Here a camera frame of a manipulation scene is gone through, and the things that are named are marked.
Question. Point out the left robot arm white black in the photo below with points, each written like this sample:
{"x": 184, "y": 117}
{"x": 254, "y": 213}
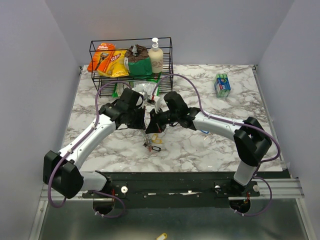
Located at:
{"x": 61, "y": 170}

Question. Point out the black wire rack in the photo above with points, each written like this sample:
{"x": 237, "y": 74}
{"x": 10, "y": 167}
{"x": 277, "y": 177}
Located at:
{"x": 165, "y": 43}

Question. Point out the yellow key tag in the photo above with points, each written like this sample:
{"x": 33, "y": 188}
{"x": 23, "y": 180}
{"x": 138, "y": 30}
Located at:
{"x": 156, "y": 139}

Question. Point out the yellow chips bag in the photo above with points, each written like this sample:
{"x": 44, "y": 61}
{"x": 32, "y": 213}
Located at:
{"x": 113, "y": 66}

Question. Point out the orange razor package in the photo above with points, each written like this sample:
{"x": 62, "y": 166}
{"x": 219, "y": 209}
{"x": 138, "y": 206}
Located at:
{"x": 101, "y": 58}

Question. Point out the blue tag loose key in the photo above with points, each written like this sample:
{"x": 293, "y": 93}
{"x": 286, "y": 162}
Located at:
{"x": 207, "y": 134}

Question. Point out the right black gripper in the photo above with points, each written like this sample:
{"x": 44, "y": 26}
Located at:
{"x": 155, "y": 125}

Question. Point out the aluminium rail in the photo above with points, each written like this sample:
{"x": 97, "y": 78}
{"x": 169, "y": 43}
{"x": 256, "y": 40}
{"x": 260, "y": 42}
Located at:
{"x": 285, "y": 188}

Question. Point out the green brown bag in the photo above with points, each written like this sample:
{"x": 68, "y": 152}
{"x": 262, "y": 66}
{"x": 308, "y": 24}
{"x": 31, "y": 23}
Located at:
{"x": 137, "y": 62}

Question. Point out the blue green sponge pack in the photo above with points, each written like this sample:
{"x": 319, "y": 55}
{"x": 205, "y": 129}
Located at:
{"x": 222, "y": 86}

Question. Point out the yellow tag on floor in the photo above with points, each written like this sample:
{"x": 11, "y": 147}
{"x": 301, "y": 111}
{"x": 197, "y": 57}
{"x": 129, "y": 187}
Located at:
{"x": 163, "y": 236}

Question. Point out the green white snack bag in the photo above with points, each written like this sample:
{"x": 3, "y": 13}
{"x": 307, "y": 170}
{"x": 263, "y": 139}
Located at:
{"x": 141, "y": 85}

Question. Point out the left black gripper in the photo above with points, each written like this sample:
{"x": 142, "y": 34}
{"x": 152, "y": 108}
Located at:
{"x": 141, "y": 124}

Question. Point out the black key tag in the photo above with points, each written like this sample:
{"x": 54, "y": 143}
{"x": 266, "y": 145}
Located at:
{"x": 156, "y": 148}

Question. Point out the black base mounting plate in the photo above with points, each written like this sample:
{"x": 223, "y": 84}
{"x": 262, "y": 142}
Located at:
{"x": 163, "y": 190}

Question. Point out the cream soap pump bottle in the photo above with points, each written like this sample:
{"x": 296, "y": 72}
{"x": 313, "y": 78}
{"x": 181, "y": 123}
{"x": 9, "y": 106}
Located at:
{"x": 156, "y": 56}

